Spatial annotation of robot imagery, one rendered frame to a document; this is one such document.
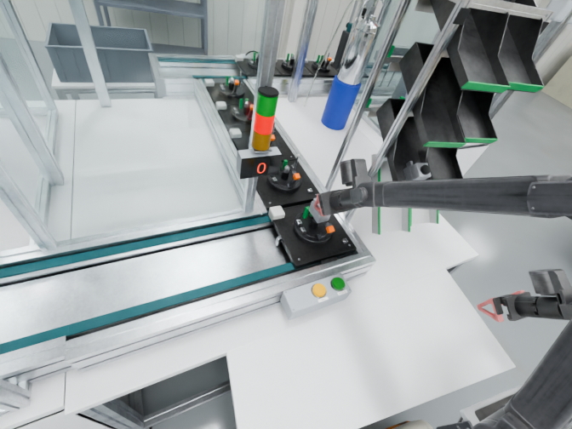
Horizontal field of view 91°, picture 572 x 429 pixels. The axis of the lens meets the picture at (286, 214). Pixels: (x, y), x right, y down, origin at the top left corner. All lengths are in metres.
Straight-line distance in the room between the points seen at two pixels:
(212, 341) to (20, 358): 0.41
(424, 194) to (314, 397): 0.60
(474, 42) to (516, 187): 0.54
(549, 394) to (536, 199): 0.26
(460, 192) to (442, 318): 0.71
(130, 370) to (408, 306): 0.87
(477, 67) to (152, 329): 1.02
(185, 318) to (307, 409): 0.40
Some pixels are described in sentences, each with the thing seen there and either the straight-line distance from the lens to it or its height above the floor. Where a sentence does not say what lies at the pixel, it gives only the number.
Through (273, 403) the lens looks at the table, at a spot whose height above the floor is 0.86.
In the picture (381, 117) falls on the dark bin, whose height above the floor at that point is 1.31.
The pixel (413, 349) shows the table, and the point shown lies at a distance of 1.07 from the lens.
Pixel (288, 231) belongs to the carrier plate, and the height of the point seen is 0.97.
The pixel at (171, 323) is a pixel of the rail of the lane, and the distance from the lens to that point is 0.81.
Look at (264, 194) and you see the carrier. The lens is 1.07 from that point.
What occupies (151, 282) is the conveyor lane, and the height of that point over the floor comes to 0.92.
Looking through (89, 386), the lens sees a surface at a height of 0.86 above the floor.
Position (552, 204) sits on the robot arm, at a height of 1.54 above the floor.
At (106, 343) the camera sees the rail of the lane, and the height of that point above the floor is 0.96.
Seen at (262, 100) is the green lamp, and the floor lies 1.40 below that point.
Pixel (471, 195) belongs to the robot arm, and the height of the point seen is 1.47.
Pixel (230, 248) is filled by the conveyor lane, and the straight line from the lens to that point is 0.97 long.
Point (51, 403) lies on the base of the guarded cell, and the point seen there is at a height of 0.86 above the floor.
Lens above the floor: 1.71
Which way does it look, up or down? 47 degrees down
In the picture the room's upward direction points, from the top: 16 degrees clockwise
